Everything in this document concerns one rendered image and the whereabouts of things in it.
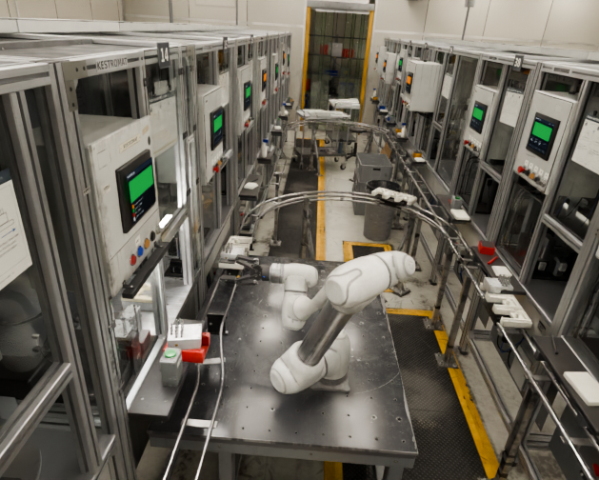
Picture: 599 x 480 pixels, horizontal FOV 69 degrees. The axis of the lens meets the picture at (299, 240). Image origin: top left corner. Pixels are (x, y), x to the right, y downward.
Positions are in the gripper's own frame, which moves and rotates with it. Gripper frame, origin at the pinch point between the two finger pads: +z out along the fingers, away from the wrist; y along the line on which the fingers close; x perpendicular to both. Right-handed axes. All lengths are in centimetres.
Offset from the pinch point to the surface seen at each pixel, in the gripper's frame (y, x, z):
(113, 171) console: 60, 52, 20
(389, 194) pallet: -26, -190, -103
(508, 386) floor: -112, -62, -180
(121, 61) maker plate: 88, 37, 21
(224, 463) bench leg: -64, 49, -8
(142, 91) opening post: 78, 23, 22
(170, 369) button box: -13, 51, 10
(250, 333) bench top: -44.6, -11.7, -10.0
